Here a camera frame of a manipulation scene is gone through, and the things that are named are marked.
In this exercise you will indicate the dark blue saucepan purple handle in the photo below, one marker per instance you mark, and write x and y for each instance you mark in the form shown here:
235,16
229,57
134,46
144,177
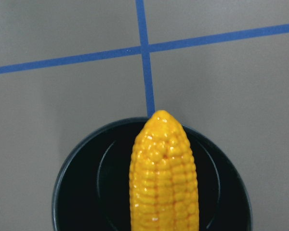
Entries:
91,192

